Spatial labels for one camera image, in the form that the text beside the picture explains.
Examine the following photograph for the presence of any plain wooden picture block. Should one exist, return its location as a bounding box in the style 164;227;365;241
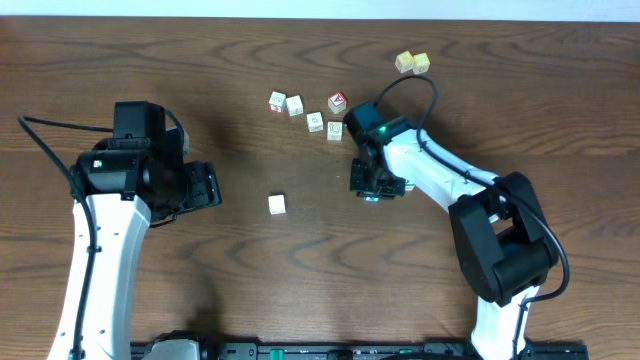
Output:
285;95;304;116

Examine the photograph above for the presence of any yellow block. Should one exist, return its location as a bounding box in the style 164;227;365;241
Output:
412;53;431;74
395;51;414;73

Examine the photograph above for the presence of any red letter A block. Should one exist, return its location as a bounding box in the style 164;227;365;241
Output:
327;91;347;114

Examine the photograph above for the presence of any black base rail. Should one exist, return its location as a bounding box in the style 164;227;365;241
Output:
130;340;589;360

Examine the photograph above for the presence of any yellow block left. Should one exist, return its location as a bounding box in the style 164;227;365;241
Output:
395;51;414;73

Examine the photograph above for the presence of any yellow block right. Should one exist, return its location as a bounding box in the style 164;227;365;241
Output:
412;53;431;74

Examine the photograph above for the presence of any wooden block animal picture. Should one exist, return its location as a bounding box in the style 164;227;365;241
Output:
306;112;324;133

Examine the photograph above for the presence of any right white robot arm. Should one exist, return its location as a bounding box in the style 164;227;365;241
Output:
343;115;568;359

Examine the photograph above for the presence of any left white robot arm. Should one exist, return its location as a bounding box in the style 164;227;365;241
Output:
48;136;221;359

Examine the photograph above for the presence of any wooden block round picture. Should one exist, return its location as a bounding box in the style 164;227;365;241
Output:
327;121;343;141

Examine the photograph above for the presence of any plain white wooden block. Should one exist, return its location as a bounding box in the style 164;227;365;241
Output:
268;194;286;215

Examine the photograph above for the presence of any wooden block red bottom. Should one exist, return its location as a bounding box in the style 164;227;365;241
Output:
268;91;287;113

